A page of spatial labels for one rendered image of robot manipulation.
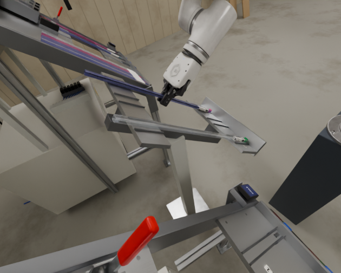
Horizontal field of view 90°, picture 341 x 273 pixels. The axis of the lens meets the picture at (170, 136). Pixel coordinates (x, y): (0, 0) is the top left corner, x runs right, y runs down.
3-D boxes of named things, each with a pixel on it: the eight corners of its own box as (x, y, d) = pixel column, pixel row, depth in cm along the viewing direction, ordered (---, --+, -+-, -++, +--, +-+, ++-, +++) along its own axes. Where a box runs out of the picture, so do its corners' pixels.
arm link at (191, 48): (182, 37, 53) (176, 46, 54) (198, 44, 47) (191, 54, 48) (197, 52, 59) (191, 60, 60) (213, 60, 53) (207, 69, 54)
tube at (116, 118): (242, 140, 65) (244, 137, 64) (246, 142, 64) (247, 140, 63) (112, 118, 32) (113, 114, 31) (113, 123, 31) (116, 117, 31)
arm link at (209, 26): (182, 34, 50) (206, 51, 48) (211, -12, 46) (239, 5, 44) (189, 45, 58) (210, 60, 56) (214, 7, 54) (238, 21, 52)
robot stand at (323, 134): (283, 186, 121) (341, 110, 69) (311, 206, 110) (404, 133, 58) (268, 202, 115) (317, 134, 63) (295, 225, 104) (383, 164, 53)
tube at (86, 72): (208, 111, 75) (209, 109, 75) (210, 112, 74) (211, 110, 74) (83, 73, 43) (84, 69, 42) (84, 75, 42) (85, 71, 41)
